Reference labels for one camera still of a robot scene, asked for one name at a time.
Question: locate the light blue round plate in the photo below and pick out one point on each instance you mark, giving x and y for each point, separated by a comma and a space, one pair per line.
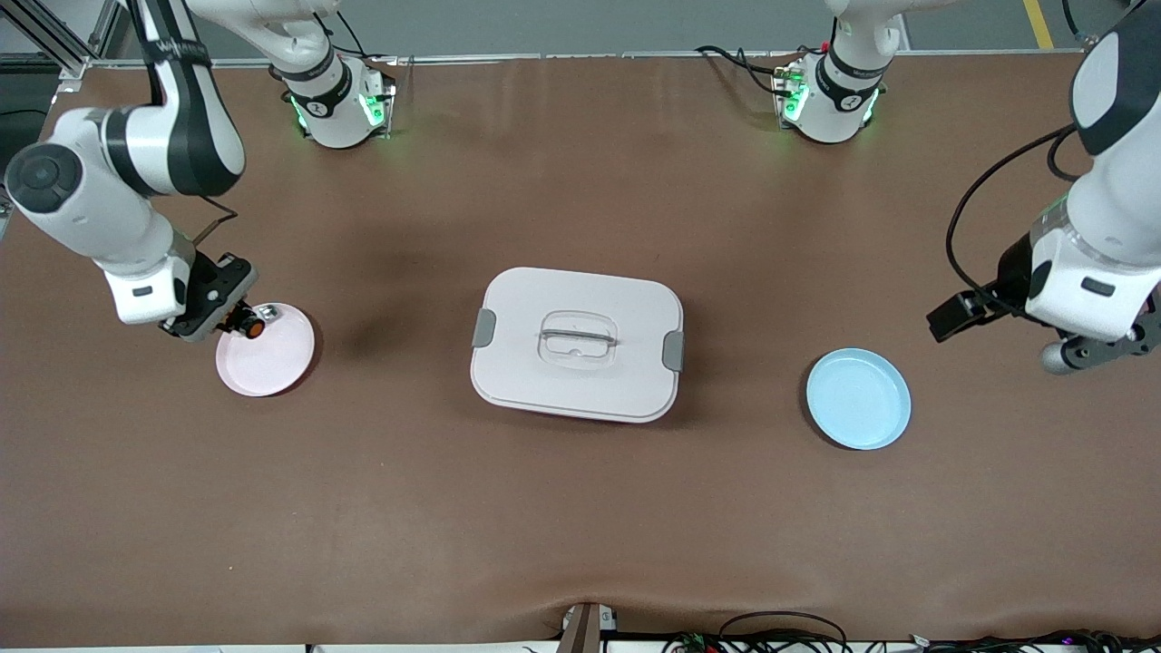
857, 399

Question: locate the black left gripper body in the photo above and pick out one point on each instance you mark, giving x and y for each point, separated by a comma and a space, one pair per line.
1011, 272

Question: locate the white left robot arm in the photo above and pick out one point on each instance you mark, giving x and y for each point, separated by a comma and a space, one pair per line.
1107, 227

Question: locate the silver table edge rail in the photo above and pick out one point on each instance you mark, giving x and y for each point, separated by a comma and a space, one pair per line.
590, 58

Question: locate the orange black push switch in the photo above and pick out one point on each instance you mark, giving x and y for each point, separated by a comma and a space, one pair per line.
253, 327

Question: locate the brown camera mount post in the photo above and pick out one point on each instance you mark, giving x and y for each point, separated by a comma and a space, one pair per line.
585, 630

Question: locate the grey box latch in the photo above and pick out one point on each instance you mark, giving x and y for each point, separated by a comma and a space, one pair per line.
673, 351
483, 327

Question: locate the pink round plate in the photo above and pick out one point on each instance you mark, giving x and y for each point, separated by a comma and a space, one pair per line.
272, 363

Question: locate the brown table mat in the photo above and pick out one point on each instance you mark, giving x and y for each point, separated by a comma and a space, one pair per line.
580, 526

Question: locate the small clear red switch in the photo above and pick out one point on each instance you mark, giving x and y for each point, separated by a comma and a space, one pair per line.
269, 314

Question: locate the white lidded storage box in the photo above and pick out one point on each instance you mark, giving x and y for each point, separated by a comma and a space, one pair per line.
580, 390

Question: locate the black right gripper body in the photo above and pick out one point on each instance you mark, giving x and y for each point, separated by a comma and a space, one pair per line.
216, 283

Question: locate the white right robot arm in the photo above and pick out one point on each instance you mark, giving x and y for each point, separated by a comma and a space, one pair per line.
91, 218

